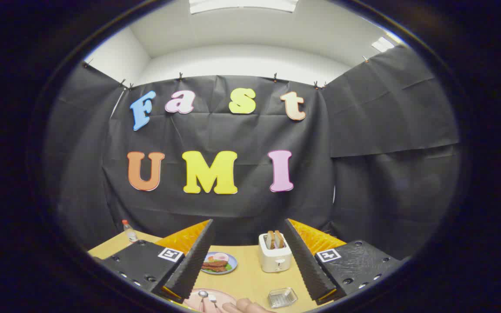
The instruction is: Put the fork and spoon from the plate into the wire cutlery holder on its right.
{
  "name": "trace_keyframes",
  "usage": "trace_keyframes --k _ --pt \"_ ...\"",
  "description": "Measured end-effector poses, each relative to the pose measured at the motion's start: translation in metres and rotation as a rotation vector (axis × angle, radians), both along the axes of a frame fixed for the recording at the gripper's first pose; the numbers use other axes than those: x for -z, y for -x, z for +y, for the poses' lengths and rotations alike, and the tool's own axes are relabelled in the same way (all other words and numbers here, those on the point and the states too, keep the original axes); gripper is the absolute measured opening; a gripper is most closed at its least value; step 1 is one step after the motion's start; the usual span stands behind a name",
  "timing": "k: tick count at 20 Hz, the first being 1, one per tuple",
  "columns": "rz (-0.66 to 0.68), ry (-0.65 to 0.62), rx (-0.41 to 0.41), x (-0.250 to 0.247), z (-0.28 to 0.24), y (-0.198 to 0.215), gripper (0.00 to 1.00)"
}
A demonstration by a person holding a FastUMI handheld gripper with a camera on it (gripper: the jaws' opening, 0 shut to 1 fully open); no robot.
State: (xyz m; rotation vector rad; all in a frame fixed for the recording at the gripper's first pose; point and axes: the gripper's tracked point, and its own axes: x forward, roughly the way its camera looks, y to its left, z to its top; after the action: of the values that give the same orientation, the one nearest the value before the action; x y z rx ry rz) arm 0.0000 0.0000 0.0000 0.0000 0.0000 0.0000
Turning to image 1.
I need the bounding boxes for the pink round plate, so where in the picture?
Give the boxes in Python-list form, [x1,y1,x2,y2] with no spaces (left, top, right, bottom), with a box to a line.
[184,288,238,313]

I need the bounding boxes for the metal wire cutlery basket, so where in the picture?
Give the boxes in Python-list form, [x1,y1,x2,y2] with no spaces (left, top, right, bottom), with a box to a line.
[268,287,298,308]

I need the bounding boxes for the cream toaster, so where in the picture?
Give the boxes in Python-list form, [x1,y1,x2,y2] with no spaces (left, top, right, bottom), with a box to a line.
[258,233,293,273]

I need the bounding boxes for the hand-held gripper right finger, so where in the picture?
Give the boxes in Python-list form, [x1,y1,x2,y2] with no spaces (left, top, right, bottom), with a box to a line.
[283,218,403,306]

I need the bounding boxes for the blue food plate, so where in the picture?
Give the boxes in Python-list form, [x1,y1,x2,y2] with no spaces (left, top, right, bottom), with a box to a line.
[200,251,238,275]

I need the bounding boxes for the ceiling light panel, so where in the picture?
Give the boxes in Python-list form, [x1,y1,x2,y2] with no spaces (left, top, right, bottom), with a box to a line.
[371,37,395,53]
[189,0,299,14]

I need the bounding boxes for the clear water bottle red cap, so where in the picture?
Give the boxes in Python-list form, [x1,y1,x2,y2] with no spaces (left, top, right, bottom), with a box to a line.
[122,220,138,243]

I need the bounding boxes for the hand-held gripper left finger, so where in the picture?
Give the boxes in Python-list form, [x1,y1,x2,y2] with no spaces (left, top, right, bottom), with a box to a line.
[98,219,215,304]

